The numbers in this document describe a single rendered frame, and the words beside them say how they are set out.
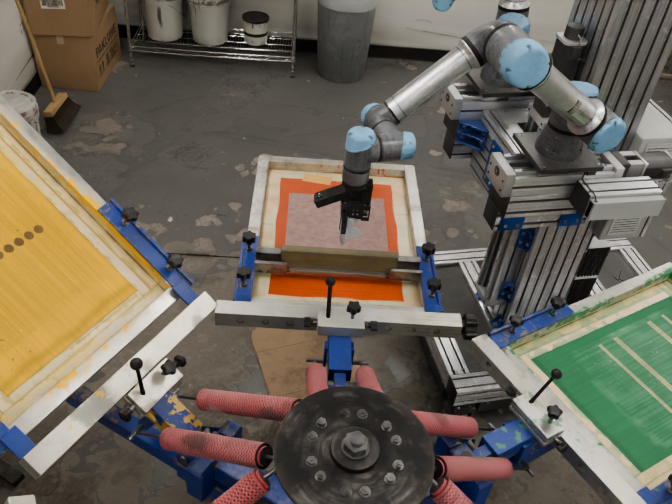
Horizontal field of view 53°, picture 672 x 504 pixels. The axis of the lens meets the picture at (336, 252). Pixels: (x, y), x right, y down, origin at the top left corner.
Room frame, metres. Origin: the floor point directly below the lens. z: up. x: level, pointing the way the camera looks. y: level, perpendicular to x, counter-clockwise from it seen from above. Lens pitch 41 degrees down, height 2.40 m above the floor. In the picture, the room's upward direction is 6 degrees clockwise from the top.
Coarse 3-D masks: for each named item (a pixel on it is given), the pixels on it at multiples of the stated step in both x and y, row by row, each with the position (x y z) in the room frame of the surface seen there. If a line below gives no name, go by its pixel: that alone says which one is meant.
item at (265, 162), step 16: (272, 160) 2.10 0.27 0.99; (288, 160) 2.11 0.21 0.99; (304, 160) 2.12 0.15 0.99; (320, 160) 2.14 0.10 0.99; (336, 160) 2.15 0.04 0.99; (256, 176) 1.99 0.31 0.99; (384, 176) 2.13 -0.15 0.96; (400, 176) 2.13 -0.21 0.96; (256, 192) 1.89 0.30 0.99; (416, 192) 2.00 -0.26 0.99; (256, 208) 1.80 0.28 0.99; (416, 208) 1.90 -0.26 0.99; (256, 224) 1.72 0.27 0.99; (416, 224) 1.81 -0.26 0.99; (416, 240) 1.73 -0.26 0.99; (416, 256) 1.65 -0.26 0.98; (304, 304) 1.38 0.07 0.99; (320, 304) 1.39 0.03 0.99; (336, 304) 1.39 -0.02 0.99; (368, 304) 1.41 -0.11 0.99
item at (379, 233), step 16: (384, 192) 2.03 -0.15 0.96; (384, 208) 1.93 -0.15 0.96; (368, 224) 1.83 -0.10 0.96; (384, 224) 1.84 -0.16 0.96; (352, 240) 1.73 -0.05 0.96; (368, 240) 1.74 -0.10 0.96; (384, 240) 1.75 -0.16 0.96; (352, 288) 1.50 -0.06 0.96; (368, 288) 1.51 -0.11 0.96; (384, 288) 1.52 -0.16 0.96; (400, 288) 1.53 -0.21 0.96
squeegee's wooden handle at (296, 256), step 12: (288, 252) 1.53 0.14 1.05; (300, 252) 1.53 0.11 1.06; (312, 252) 1.53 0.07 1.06; (324, 252) 1.54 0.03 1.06; (336, 252) 1.54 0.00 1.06; (348, 252) 1.55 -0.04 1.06; (360, 252) 1.55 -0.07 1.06; (372, 252) 1.56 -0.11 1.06; (384, 252) 1.57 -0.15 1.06; (396, 252) 1.57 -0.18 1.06; (288, 264) 1.53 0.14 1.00; (300, 264) 1.53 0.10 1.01; (312, 264) 1.53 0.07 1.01; (324, 264) 1.53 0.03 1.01; (336, 264) 1.54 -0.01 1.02; (348, 264) 1.54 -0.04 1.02; (360, 264) 1.54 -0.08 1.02; (372, 264) 1.54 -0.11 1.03; (384, 264) 1.55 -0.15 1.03; (396, 264) 1.55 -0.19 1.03
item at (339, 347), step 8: (328, 336) 1.24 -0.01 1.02; (336, 336) 1.22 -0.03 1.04; (344, 336) 1.23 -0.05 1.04; (328, 344) 1.20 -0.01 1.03; (336, 344) 1.19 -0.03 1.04; (344, 344) 1.20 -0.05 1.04; (328, 352) 1.17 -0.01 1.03; (336, 352) 1.17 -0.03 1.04; (344, 352) 1.17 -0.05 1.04; (328, 360) 1.15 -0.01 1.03; (336, 360) 1.14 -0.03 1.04; (344, 360) 1.14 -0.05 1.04; (328, 368) 1.12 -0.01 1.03; (336, 368) 1.11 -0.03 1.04; (344, 368) 1.12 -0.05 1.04; (328, 376) 1.11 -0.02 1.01
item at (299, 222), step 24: (288, 192) 1.96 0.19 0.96; (312, 192) 1.98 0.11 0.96; (288, 216) 1.82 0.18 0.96; (312, 216) 1.84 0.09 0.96; (336, 216) 1.85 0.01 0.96; (288, 240) 1.70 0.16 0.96; (312, 240) 1.71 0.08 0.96; (336, 240) 1.72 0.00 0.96; (288, 288) 1.47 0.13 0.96; (312, 288) 1.48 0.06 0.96; (336, 288) 1.50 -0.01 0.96
